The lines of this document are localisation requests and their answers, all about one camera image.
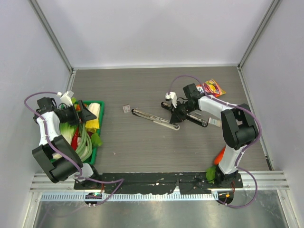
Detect green toy leaf sprig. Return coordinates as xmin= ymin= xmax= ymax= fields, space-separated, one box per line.
xmin=91 ymin=133 xmax=103 ymax=148

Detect orange toy carrot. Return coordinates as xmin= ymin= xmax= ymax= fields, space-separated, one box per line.
xmin=213 ymin=147 xmax=226 ymax=166

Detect red white staple box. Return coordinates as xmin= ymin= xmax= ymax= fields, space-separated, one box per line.
xmin=123 ymin=104 xmax=131 ymax=113

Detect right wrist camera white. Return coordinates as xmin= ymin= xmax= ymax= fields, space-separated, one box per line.
xmin=165 ymin=92 xmax=177 ymax=108

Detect green plastic tray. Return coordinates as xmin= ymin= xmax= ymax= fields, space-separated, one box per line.
xmin=75 ymin=101 xmax=105 ymax=165

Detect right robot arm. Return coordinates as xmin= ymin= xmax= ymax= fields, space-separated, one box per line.
xmin=165 ymin=84 xmax=261 ymax=188

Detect red toy chili pepper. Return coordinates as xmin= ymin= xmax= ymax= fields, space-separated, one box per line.
xmin=71 ymin=127 xmax=79 ymax=150

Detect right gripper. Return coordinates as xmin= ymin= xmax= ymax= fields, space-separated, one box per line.
xmin=170 ymin=100 xmax=196 ymax=124

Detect yellow white toy cabbage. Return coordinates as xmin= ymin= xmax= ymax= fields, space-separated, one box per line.
xmin=84 ymin=102 xmax=101 ymax=133

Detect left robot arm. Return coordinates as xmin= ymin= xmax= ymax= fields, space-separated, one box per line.
xmin=30 ymin=97 xmax=101 ymax=190

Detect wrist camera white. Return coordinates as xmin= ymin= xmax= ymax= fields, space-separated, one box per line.
xmin=57 ymin=91 xmax=74 ymax=106
xmin=165 ymin=92 xmax=177 ymax=108

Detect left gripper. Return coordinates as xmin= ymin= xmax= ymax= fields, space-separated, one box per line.
xmin=59 ymin=100 xmax=96 ymax=126

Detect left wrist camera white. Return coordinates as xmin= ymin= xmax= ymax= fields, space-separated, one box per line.
xmin=57 ymin=91 xmax=74 ymax=106

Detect orange candy bag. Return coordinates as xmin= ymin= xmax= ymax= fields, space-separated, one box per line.
xmin=196 ymin=79 xmax=226 ymax=97

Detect white slotted cable duct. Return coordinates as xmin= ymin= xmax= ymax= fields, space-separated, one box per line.
xmin=40 ymin=192 xmax=218 ymax=202

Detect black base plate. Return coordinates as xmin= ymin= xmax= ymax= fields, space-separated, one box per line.
xmin=73 ymin=171 xmax=243 ymax=194

